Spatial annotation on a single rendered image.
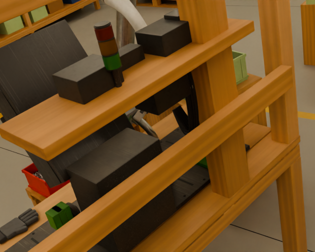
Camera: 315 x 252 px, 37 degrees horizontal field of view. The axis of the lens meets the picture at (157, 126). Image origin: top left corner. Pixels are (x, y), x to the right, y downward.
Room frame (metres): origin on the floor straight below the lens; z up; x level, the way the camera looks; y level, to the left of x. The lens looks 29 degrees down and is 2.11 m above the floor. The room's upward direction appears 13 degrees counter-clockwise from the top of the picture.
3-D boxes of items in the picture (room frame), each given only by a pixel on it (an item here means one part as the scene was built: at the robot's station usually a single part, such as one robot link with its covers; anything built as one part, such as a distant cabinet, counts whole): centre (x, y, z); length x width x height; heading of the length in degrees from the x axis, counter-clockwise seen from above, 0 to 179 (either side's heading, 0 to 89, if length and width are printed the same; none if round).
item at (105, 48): (1.31, 0.08, 1.67); 0.05 x 0.05 x 0.05
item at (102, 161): (1.44, 0.18, 1.07); 0.30 x 0.18 x 0.34; 128
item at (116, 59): (1.31, 0.08, 1.62); 0.05 x 0.05 x 0.05
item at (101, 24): (1.31, 0.08, 1.71); 0.05 x 0.05 x 0.04
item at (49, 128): (1.42, 0.01, 1.52); 0.90 x 0.25 x 0.04; 128
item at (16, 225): (1.59, 0.66, 0.91); 0.20 x 0.11 x 0.03; 127
